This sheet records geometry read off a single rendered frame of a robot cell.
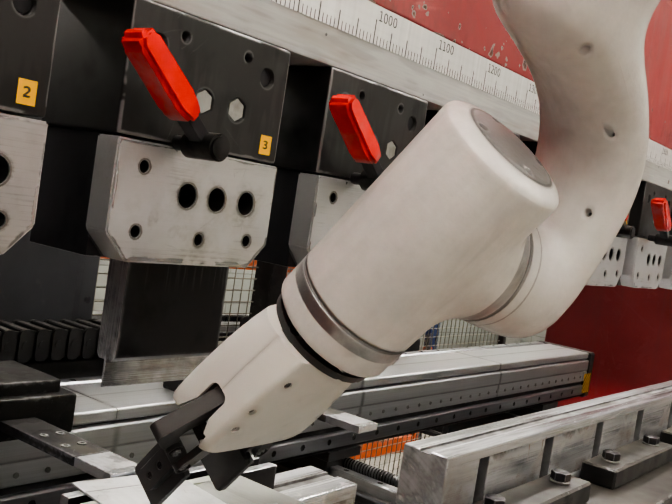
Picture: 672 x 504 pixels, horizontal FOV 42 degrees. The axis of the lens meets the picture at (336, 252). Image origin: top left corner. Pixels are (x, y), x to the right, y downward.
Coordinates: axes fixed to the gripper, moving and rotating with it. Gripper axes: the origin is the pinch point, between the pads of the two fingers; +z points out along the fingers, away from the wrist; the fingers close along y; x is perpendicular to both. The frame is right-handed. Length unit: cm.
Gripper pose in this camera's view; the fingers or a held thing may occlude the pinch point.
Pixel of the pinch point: (193, 466)
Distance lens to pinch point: 63.7
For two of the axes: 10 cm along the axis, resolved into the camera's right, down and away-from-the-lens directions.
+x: 5.1, 7.5, -4.3
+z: -6.2, 6.6, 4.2
